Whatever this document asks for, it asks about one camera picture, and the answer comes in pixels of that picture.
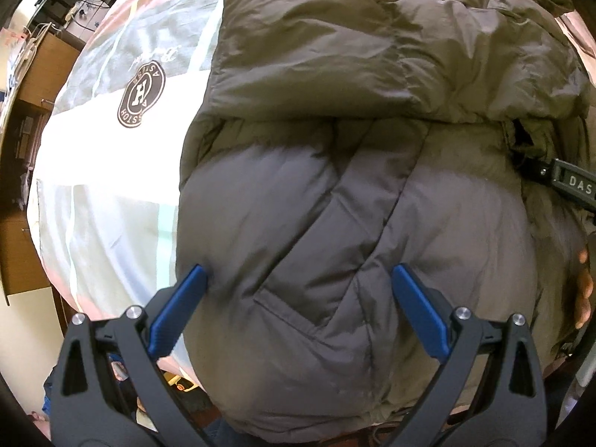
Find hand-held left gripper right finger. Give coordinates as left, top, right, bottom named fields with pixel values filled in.
left=370, top=263, right=548, bottom=447

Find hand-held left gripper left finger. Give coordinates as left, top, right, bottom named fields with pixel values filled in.
left=49, top=264, right=219, bottom=447

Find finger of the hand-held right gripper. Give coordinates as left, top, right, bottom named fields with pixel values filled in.
left=510, top=118, right=557, bottom=184

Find brown puffer jacket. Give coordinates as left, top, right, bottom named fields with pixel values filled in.
left=174, top=0, right=596, bottom=441

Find person's right hand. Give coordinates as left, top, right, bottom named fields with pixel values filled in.
left=573, top=247, right=596, bottom=331

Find person's blue trousers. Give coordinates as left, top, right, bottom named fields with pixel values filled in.
left=200, top=416, right=261, bottom=447

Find plaid bed blanket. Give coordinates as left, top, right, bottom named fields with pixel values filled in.
left=25, top=0, right=234, bottom=396

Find wooden cabinet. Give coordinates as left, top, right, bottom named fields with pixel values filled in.
left=19, top=32, right=82, bottom=117

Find white floral storage box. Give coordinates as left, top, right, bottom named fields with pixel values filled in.
left=65, top=0, right=122, bottom=42

